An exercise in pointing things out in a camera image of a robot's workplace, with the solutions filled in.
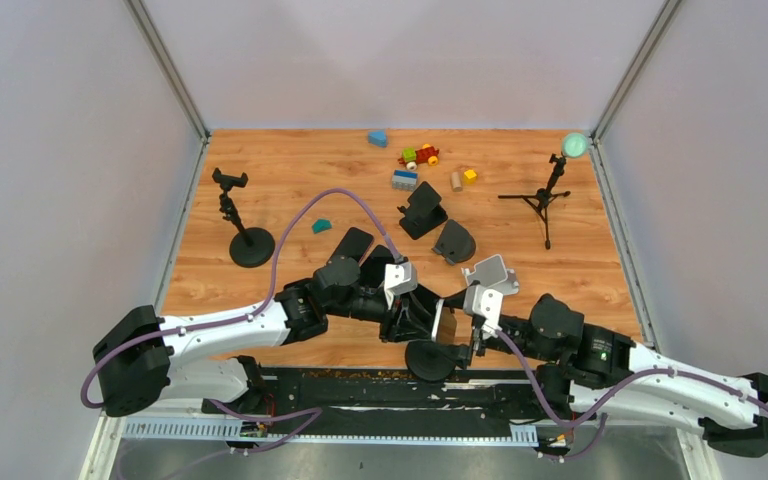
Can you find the green ball on tripod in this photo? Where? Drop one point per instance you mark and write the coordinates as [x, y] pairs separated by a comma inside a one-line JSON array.
[[575, 145]]

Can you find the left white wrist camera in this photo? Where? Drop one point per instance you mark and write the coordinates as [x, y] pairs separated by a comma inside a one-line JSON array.
[[399, 279]]

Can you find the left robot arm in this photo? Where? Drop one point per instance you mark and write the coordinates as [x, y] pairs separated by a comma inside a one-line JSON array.
[[146, 358]]

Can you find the yellow small block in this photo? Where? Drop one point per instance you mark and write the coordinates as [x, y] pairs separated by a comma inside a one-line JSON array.
[[469, 177]]

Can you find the grey round phone stand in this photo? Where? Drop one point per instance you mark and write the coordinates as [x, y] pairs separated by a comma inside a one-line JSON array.
[[455, 244]]

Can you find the tall black round-base stand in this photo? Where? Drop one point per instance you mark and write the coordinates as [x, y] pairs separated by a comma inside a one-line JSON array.
[[432, 362]]

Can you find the wooden cylinder block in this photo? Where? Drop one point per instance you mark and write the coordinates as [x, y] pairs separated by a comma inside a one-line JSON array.
[[456, 182]]

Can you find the black round-base clamp stand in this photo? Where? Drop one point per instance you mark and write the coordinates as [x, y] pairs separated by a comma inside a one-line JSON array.
[[251, 246]]

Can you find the pink phone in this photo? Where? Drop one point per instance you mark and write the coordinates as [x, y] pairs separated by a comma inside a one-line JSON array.
[[354, 244]]

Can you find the blue white block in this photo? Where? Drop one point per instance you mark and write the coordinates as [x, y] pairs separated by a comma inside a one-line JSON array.
[[404, 180]]

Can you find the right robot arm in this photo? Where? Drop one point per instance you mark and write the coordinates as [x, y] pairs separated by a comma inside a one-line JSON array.
[[580, 371]]

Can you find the teal small block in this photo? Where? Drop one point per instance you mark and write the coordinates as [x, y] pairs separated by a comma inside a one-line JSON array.
[[321, 225]]

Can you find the white phone stand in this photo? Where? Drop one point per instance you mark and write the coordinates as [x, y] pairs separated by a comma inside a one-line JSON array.
[[493, 273]]

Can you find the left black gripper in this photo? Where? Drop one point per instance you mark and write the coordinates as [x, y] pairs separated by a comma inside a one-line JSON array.
[[406, 320]]

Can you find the blue triangular block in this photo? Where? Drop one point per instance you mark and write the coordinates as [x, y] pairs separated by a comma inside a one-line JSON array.
[[378, 138]]

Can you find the black mini tripod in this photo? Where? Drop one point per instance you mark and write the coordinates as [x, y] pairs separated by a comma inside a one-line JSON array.
[[545, 196]]

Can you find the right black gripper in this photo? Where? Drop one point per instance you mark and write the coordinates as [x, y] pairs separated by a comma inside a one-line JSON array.
[[455, 303]]

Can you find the black folding phone stand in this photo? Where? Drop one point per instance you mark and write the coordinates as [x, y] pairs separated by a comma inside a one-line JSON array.
[[423, 213]]

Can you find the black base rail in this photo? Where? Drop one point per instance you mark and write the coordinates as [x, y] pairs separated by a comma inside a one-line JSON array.
[[363, 406]]

